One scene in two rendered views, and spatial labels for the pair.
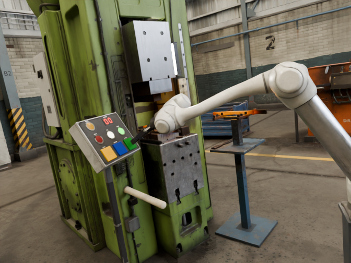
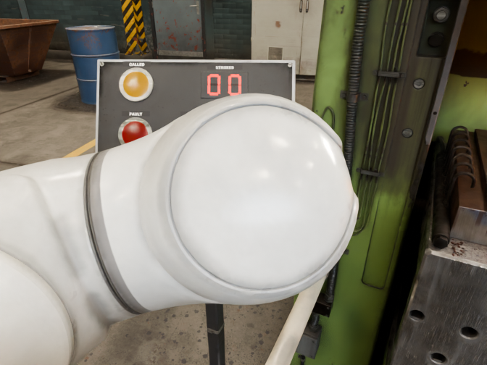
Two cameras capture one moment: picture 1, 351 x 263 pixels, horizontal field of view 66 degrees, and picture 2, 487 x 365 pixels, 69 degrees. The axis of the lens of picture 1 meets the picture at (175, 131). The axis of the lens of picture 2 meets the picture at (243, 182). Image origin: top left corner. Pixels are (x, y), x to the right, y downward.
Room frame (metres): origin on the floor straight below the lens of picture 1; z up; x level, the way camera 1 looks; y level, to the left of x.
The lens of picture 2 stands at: (1.35, -0.18, 1.31)
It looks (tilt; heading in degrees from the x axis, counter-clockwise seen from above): 29 degrees down; 65
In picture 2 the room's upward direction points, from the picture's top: straight up
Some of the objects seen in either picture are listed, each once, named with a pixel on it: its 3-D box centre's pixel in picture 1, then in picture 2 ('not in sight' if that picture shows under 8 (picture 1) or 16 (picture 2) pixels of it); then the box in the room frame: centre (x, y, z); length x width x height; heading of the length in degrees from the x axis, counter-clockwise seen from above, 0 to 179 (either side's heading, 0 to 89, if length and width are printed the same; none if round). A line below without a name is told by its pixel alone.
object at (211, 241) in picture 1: (188, 251); not in sight; (1.92, 0.03, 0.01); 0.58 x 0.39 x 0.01; 129
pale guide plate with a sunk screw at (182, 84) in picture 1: (182, 88); not in sight; (2.26, -0.11, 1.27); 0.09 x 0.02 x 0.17; 129
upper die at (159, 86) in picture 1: (144, 88); not in sight; (2.12, 0.19, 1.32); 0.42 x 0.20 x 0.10; 39
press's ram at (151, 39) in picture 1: (144, 55); not in sight; (2.15, 0.15, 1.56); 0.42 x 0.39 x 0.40; 39
